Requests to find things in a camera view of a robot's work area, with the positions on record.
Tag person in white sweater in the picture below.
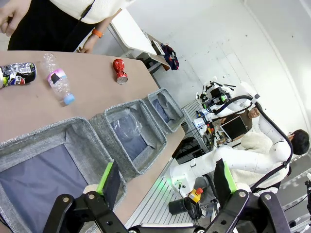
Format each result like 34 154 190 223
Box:
7 0 137 53

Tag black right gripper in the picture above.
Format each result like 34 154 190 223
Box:
210 86 229 104

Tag clear plastic cup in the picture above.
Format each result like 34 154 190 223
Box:
114 109 143 140

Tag crushed black printed can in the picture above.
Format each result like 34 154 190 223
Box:
0 62 38 89

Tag person's right hand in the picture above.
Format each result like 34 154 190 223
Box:
0 0 33 37

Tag black cylindrical cup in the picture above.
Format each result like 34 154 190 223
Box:
168 198 193 216

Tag black lanyard cable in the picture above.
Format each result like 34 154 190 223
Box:
79 0 96 22

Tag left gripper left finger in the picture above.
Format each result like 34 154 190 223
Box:
42 159 128 233

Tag black electronics box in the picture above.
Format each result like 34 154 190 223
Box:
174 135 212 160

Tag dark patterned cloth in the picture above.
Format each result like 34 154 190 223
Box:
161 45 180 71

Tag crushed red drink can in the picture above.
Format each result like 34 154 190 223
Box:
112 58 129 85

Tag seated person brown top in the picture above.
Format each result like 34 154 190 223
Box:
220 108 259 137

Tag grey fabric basket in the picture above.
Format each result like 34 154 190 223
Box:
147 87 186 135
89 99 169 182
0 116 128 233

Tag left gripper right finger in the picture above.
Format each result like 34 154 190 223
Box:
206 158 292 233

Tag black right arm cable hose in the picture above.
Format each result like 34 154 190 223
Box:
212 94 294 194

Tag person's left forearm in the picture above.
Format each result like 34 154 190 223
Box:
93 8 122 37

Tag large white table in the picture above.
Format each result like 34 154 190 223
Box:
109 8 159 59

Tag person's left hand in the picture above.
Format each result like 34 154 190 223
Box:
76 36 98 54

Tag dark tablet screen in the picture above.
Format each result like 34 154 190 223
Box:
221 116 249 142

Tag light wooden shelf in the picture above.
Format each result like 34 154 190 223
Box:
143 33 171 71

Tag seated person white fleece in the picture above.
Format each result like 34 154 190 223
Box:
229 129 311 195

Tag clear plastic bottle blue cap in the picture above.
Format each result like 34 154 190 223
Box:
41 52 76 106

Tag yellow red emergency stop button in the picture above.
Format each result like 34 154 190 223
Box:
188 187 205 204

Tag orange wrist watch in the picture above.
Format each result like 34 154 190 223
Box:
91 28 105 39

